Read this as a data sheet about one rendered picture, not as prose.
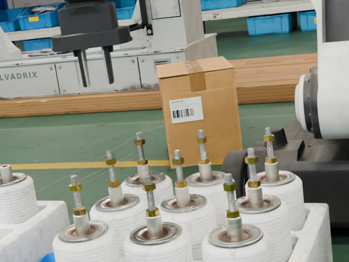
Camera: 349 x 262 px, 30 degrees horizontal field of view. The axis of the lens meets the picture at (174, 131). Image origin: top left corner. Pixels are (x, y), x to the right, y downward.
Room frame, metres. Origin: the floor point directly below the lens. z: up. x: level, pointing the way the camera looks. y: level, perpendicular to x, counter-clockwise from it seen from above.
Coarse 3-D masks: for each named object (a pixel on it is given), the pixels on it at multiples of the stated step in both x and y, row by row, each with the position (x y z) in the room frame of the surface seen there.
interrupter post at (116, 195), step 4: (108, 188) 1.02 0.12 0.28; (112, 188) 1.02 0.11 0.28; (116, 188) 1.01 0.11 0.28; (120, 188) 1.02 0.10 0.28; (112, 192) 1.01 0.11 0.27; (116, 192) 1.01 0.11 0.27; (120, 192) 1.02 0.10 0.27; (112, 196) 1.01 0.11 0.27; (116, 196) 1.01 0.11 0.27; (120, 196) 1.02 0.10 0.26; (112, 200) 1.02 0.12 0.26; (116, 200) 1.01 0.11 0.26; (120, 200) 1.02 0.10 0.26; (112, 204) 1.02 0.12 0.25; (116, 204) 1.01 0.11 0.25; (120, 204) 1.01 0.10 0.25
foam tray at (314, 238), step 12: (312, 204) 1.09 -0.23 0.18; (324, 204) 1.08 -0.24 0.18; (312, 216) 1.03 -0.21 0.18; (324, 216) 1.03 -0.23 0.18; (312, 228) 0.98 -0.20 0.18; (324, 228) 1.02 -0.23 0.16; (300, 240) 0.94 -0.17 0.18; (312, 240) 0.94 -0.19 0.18; (324, 240) 1.02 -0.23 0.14; (300, 252) 0.90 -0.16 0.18; (312, 252) 0.91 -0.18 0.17; (324, 252) 1.01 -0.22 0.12
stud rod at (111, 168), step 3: (108, 153) 1.02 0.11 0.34; (111, 153) 1.02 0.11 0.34; (108, 156) 1.02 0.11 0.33; (111, 156) 1.02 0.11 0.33; (108, 159) 1.02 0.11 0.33; (111, 159) 1.02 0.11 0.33; (111, 165) 1.02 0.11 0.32; (111, 168) 1.02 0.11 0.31; (114, 168) 1.02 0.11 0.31; (111, 171) 1.02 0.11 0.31; (114, 171) 1.02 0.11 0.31; (111, 174) 1.02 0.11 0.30; (114, 174) 1.02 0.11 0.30; (111, 177) 1.02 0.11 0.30; (114, 177) 1.02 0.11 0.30; (111, 180) 1.02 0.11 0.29; (114, 180) 1.02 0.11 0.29
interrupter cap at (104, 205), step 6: (108, 198) 1.05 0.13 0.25; (126, 198) 1.04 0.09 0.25; (132, 198) 1.03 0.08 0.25; (138, 198) 1.03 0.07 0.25; (96, 204) 1.02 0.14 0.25; (102, 204) 1.02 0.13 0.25; (108, 204) 1.03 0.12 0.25; (126, 204) 1.00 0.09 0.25; (132, 204) 1.00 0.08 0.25; (102, 210) 0.99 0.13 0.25; (108, 210) 0.99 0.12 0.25; (114, 210) 0.99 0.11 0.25; (120, 210) 0.99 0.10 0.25
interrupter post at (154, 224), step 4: (156, 216) 0.86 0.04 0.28; (160, 216) 0.87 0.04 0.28; (148, 220) 0.86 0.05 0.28; (152, 220) 0.86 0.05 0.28; (156, 220) 0.86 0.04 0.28; (160, 220) 0.86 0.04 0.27; (148, 224) 0.86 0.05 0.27; (152, 224) 0.86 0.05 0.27; (156, 224) 0.86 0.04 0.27; (160, 224) 0.86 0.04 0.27; (148, 228) 0.86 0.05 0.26; (152, 228) 0.86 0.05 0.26; (156, 228) 0.86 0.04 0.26; (160, 228) 0.86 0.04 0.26; (148, 232) 0.87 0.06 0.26; (152, 232) 0.86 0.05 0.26; (156, 232) 0.86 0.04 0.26; (160, 232) 0.86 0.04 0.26; (152, 236) 0.86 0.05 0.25; (156, 236) 0.86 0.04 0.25
